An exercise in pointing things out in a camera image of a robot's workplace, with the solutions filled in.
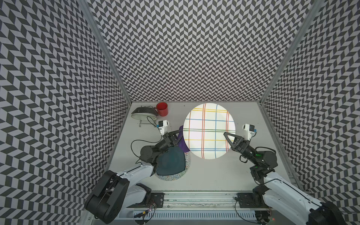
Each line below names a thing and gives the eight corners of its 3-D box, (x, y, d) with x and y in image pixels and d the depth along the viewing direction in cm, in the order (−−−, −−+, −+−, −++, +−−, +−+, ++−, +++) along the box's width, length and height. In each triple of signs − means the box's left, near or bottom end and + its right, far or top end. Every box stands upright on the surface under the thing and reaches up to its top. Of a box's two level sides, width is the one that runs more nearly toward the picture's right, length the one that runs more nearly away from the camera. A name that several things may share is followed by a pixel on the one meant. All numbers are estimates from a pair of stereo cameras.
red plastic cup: (157, 116, 111) (155, 108, 104) (159, 110, 116) (157, 101, 108) (167, 116, 111) (166, 108, 104) (168, 110, 116) (167, 101, 108)
